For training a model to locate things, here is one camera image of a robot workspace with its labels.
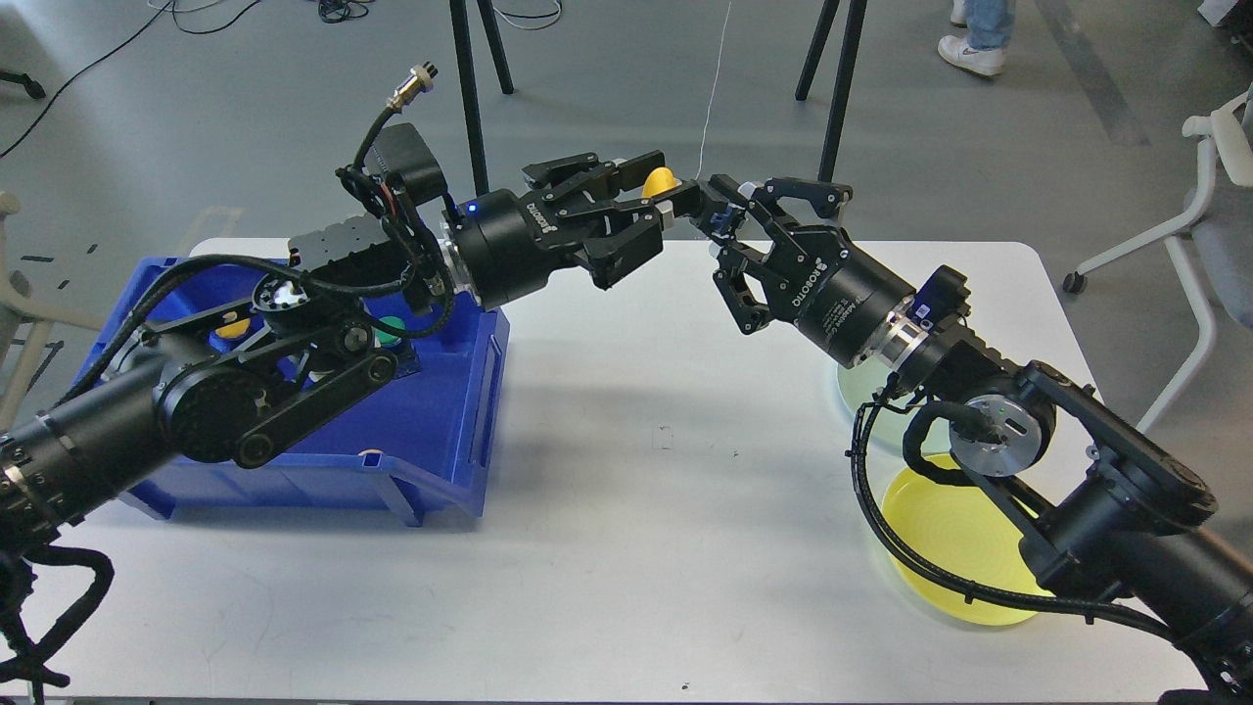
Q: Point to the yellow plate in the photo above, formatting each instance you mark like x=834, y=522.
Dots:
x=960, y=530

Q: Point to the black tripod legs left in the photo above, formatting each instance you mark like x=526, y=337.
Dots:
x=467, y=80

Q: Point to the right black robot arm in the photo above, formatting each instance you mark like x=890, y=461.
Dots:
x=1110, y=525

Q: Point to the blue plastic bin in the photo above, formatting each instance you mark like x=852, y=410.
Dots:
x=420, y=444

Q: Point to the green push button right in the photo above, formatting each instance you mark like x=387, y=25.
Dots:
x=407, y=360

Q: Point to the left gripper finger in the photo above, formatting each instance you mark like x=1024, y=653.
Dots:
x=572, y=182
x=627, y=234

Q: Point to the yellow push button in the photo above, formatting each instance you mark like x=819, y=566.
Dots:
x=234, y=331
x=659, y=183

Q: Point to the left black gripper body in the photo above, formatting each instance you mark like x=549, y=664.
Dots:
x=506, y=246

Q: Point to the light green plate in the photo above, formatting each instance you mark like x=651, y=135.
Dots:
x=856, y=385

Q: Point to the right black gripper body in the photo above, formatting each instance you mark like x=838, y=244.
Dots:
x=834, y=293

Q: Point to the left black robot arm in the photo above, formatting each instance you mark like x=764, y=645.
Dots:
x=233, y=358

